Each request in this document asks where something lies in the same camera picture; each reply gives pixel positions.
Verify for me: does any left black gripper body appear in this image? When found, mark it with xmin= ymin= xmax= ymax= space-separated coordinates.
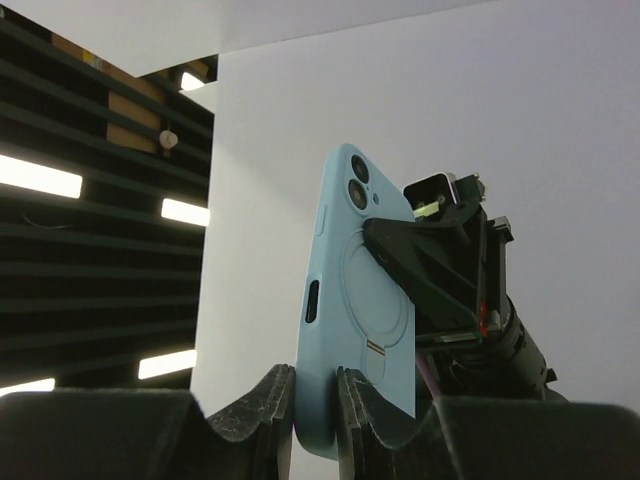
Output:
xmin=416 ymin=175 xmax=513 ymax=352

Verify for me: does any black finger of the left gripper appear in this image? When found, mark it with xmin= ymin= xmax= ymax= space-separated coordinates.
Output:
xmin=363 ymin=202 xmax=487 ymax=333

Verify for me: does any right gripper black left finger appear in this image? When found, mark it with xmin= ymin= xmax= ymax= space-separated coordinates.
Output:
xmin=1 ymin=364 xmax=295 ymax=479

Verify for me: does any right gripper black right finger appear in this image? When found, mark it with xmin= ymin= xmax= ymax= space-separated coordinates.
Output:
xmin=337 ymin=369 xmax=639 ymax=479

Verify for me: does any phone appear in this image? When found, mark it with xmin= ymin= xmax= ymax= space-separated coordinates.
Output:
xmin=294 ymin=144 xmax=416 ymax=460

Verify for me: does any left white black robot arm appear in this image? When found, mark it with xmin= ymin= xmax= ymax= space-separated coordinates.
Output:
xmin=364 ymin=173 xmax=562 ymax=401

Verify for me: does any ceiling light strip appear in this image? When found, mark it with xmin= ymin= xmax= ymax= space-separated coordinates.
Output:
xmin=0 ymin=377 xmax=56 ymax=397
xmin=137 ymin=349 xmax=197 ymax=380
xmin=1 ymin=155 xmax=83 ymax=199
xmin=161 ymin=198 xmax=210 ymax=227

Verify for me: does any ceiling light strip lower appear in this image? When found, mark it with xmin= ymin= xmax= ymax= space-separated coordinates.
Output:
xmin=161 ymin=198 xmax=210 ymax=227

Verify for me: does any ceiling light strip upper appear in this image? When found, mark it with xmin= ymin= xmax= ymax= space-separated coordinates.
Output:
xmin=1 ymin=155 xmax=83 ymax=199

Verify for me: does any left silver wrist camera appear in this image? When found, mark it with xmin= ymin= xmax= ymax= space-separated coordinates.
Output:
xmin=402 ymin=172 xmax=458 ymax=220

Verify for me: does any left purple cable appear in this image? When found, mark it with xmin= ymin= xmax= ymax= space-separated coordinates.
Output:
xmin=418 ymin=352 xmax=444 ymax=401

